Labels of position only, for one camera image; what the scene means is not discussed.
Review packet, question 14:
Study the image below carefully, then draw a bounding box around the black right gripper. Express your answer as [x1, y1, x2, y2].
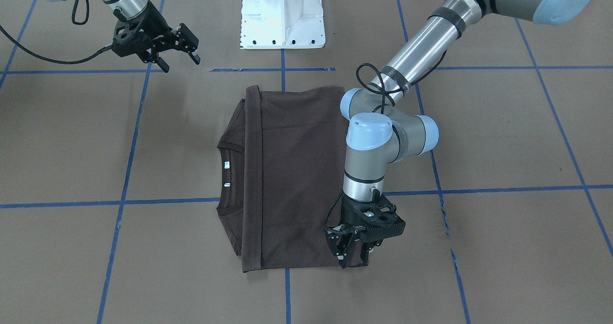
[136, 0, 201, 73]

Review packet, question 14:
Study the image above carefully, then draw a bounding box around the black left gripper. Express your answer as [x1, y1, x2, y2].
[325, 195, 383, 269]

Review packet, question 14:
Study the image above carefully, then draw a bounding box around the dark brown t-shirt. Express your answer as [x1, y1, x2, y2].
[217, 85, 348, 272]

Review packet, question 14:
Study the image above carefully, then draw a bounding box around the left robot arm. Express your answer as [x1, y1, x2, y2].
[324, 0, 591, 268]

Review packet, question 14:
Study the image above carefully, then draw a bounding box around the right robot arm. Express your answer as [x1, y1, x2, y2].
[40, 0, 201, 72]

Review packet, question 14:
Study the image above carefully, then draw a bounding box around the blue tape line lengthwise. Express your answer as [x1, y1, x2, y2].
[392, 0, 472, 324]

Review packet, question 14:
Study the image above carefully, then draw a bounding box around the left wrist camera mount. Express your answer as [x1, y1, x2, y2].
[360, 196, 406, 243]

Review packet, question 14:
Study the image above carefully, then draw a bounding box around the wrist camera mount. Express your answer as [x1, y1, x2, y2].
[111, 21, 154, 57]
[360, 196, 406, 243]

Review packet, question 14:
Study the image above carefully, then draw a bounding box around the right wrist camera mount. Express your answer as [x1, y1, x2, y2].
[111, 21, 154, 57]

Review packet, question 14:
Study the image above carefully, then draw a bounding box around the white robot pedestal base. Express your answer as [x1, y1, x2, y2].
[239, 0, 326, 49]

